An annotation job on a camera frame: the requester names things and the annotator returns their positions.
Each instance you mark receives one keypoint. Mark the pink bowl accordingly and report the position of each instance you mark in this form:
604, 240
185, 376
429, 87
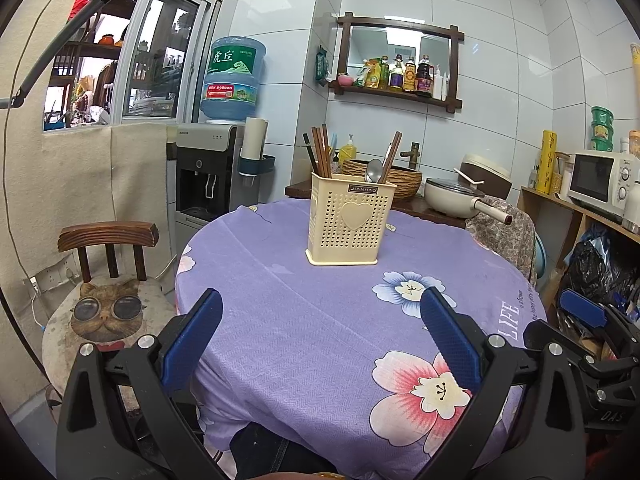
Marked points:
345, 80

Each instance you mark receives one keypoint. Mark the dark-tipped brown chopstick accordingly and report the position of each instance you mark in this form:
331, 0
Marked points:
392, 152
386, 157

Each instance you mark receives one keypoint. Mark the white wall socket strip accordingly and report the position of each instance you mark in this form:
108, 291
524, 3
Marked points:
52, 276

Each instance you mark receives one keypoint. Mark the blue water jug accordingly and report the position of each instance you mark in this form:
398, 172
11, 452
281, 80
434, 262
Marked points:
232, 80

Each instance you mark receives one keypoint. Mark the person's leg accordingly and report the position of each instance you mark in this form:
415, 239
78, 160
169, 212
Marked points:
260, 452

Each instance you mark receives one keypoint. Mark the red artificial flower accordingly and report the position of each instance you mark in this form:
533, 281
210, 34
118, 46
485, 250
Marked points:
85, 2

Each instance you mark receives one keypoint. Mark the white rice paddle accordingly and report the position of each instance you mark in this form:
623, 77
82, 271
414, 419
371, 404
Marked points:
470, 176

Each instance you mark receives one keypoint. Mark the beige hanging cloth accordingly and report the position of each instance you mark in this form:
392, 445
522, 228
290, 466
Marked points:
125, 185

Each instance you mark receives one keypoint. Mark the light blue basin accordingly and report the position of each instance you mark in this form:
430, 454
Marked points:
539, 255

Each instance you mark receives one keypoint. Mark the black chopstick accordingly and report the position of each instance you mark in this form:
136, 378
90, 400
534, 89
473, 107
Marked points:
309, 152

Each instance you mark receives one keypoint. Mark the cream frying pan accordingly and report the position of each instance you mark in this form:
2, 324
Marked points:
447, 205

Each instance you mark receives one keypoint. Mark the woven wash basin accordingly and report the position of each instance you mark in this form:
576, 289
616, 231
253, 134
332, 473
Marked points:
407, 182

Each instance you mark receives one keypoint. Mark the row of condiment bottles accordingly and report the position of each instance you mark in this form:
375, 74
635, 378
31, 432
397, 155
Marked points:
405, 77

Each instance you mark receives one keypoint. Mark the grey water dispenser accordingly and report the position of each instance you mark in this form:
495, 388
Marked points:
200, 140

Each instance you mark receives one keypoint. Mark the glass jar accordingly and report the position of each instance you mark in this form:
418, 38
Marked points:
560, 177

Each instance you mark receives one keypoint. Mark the purple floral tablecloth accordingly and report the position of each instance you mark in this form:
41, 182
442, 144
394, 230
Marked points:
300, 310

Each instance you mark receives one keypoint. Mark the white microwave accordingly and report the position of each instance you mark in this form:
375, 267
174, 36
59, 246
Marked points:
592, 180

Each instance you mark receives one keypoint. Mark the black plastic bag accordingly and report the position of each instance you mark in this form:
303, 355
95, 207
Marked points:
595, 270

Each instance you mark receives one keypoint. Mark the wooden framed mirror shelf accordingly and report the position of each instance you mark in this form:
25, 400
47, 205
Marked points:
400, 42

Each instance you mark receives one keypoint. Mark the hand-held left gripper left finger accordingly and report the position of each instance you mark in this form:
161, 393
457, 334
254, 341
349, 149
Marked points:
195, 335

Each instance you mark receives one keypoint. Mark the yellow roll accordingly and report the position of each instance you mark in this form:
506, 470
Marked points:
546, 160

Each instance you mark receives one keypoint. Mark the large metal spoon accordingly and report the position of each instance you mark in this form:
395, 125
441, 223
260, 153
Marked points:
374, 170

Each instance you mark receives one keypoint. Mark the bronze faucet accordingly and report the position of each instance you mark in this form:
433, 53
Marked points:
412, 155

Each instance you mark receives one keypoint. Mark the yellow soap bottle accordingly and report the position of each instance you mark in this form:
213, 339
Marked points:
348, 152

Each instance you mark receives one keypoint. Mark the wooden chair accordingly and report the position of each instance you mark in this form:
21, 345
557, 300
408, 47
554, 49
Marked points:
107, 235

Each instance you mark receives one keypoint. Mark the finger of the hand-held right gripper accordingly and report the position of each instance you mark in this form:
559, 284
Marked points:
580, 306
540, 332

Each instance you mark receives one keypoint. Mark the cat print cushion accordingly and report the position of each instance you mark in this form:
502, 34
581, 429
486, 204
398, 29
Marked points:
107, 315

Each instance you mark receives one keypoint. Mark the glass pan lid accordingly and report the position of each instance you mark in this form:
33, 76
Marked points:
452, 187

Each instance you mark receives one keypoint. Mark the wooden shelf unit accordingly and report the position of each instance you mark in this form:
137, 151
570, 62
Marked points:
537, 210

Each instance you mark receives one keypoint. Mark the blue wall holder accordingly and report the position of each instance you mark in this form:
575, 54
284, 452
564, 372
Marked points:
260, 165

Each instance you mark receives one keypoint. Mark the green hanging packet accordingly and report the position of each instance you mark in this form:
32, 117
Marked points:
321, 67

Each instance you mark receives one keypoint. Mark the cream plastic utensil holder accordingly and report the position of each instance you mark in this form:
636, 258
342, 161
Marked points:
325, 230

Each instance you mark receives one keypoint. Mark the small clear bottle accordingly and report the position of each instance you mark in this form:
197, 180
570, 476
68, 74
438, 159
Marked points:
533, 179

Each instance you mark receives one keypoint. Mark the brown floral chair cover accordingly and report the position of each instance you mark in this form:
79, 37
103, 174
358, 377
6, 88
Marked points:
505, 235

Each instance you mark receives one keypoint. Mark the white brown rice cooker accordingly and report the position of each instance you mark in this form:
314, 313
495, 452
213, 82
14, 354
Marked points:
492, 170

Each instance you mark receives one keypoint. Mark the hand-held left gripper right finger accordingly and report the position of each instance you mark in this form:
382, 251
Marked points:
447, 335

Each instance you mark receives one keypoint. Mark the aluminium sliding window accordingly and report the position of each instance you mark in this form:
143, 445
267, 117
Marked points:
150, 60

